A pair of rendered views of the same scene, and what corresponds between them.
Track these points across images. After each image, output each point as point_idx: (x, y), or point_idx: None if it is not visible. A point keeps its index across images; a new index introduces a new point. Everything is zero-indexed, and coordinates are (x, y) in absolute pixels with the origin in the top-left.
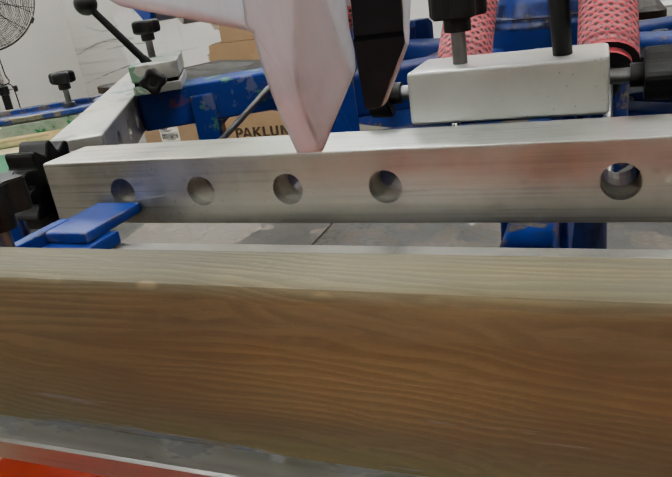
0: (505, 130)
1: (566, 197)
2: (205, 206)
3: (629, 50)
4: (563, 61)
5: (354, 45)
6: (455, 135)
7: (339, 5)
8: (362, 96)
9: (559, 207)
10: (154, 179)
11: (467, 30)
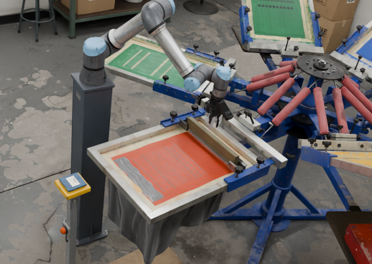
0: (242, 127)
1: (242, 136)
2: None
3: (275, 123)
4: (251, 124)
5: (216, 124)
6: (238, 125)
7: (211, 126)
8: (262, 97)
9: (241, 137)
10: None
11: (246, 115)
